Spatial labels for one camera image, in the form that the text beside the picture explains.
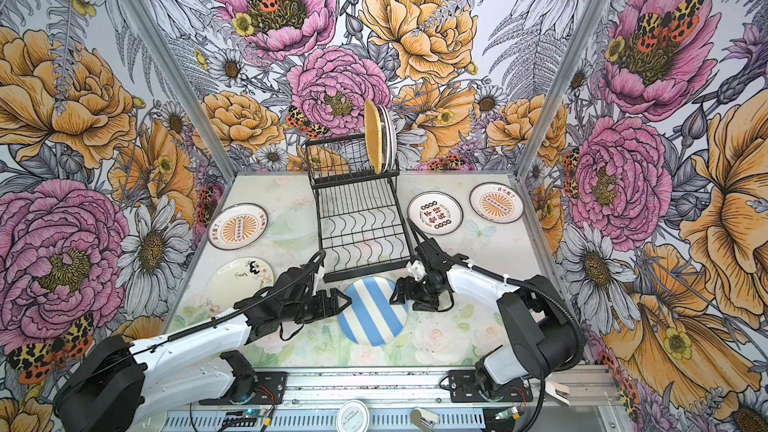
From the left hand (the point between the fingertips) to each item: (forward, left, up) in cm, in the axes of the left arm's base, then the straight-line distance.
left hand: (339, 313), depth 83 cm
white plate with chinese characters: (+35, -15, +31) cm, 49 cm away
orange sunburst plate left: (+32, +39, -4) cm, 50 cm away
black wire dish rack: (+31, -5, -2) cm, 32 cm away
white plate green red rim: (+34, -12, +25) cm, 44 cm away
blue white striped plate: (0, -8, -3) cm, 9 cm away
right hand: (0, -18, -1) cm, 18 cm away
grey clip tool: (-24, -21, -1) cm, 32 cm away
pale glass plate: (+12, +33, -4) cm, 36 cm away
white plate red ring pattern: (+37, -31, -3) cm, 48 cm away
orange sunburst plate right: (+41, -54, -3) cm, 68 cm away
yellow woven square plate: (+36, -10, +32) cm, 49 cm away
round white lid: (-23, -6, +3) cm, 24 cm away
